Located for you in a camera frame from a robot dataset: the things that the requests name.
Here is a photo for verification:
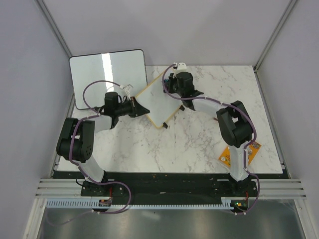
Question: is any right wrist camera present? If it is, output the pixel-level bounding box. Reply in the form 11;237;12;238
173;62;187;75

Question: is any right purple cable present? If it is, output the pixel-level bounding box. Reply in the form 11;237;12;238
161;63;261;216

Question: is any purple cable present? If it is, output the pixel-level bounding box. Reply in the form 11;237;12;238
161;63;261;216
46;80;133;227

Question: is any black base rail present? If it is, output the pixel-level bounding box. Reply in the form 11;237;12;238
81;172;258;206

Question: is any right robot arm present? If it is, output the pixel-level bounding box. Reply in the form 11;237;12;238
162;72;256;196

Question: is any white slotted cable duct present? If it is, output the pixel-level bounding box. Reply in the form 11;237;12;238
46;198;248;210

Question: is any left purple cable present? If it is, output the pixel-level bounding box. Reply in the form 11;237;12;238
46;80;133;227

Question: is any black framed large whiteboard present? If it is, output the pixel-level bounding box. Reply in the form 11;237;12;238
69;49;147;110

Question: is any aluminium frame rail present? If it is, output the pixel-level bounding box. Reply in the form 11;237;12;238
35;178;306;199

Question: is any metal wire whiteboard stand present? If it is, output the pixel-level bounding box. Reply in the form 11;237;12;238
162;105;185;129

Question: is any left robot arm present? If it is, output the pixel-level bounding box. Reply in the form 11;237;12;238
56;92;150;196

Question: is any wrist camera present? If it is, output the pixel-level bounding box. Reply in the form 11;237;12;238
119;84;134;98
173;62;187;75

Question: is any yellow framed small whiteboard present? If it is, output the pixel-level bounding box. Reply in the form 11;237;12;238
135;73;182;129

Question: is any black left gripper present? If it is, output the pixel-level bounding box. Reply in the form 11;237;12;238
116;97;150;119

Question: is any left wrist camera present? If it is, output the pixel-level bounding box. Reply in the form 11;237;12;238
119;84;134;98

